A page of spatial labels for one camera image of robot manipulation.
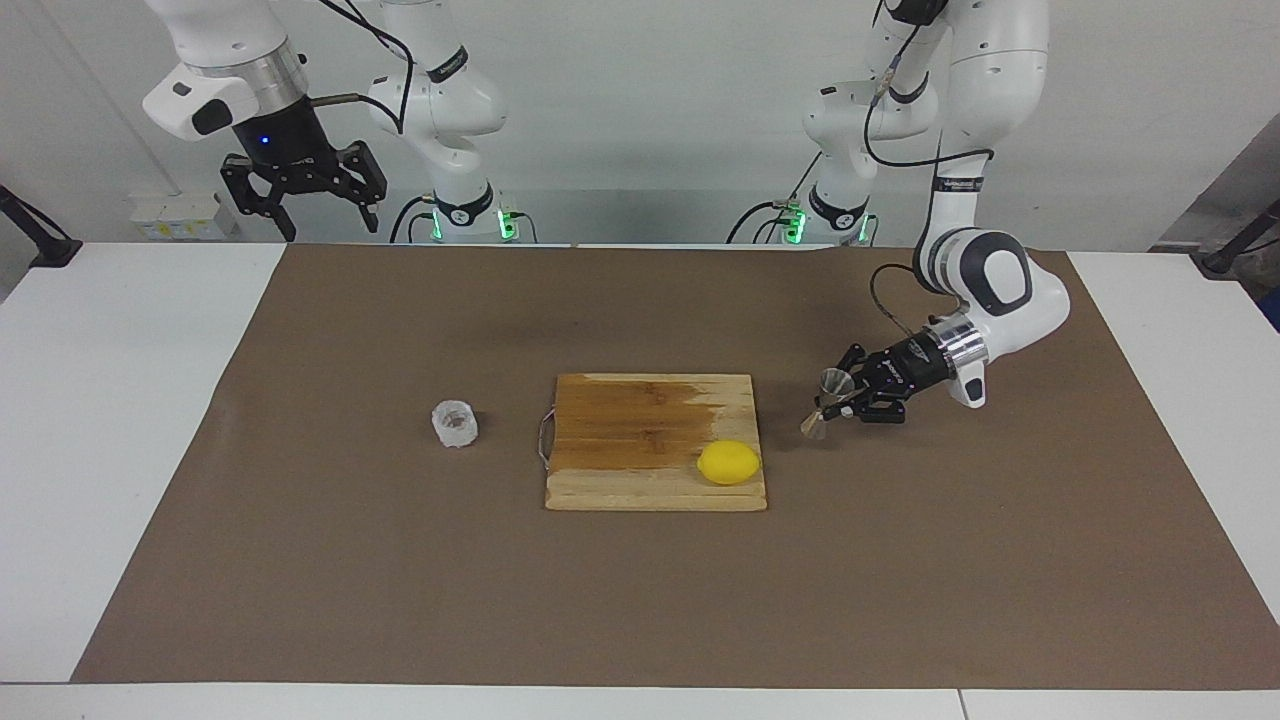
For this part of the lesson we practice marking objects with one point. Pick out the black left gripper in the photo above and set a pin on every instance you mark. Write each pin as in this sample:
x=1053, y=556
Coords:
x=918, y=365

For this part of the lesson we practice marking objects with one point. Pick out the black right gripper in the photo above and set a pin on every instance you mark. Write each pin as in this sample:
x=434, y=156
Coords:
x=285, y=140

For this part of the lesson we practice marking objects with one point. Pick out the steel double jigger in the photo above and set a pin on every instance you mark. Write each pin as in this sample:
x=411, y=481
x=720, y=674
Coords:
x=835, y=383

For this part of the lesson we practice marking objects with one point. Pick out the clear textured glass cup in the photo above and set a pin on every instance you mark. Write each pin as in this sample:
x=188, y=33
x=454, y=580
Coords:
x=455, y=430

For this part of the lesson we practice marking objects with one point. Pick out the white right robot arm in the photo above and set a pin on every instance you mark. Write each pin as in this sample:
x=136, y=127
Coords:
x=440, y=100

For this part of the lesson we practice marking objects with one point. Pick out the white power strip box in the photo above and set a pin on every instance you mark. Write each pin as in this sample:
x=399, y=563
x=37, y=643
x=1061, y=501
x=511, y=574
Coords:
x=180, y=218

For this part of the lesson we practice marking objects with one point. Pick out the yellow lemon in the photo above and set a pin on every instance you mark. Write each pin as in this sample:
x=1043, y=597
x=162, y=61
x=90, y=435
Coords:
x=728, y=463

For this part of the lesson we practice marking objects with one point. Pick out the wooden cutting board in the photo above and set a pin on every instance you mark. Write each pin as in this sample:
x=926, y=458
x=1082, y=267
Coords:
x=620, y=440

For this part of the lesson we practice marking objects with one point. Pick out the brown paper table mat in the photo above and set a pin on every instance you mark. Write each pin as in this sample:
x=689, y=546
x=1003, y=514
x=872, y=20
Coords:
x=300, y=560

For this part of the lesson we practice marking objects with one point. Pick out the blue object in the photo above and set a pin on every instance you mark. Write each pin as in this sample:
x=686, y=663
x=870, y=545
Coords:
x=1273, y=308

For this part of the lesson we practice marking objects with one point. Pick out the black camera stand clamp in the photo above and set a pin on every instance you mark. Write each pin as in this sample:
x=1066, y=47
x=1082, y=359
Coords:
x=1225, y=262
x=45, y=250

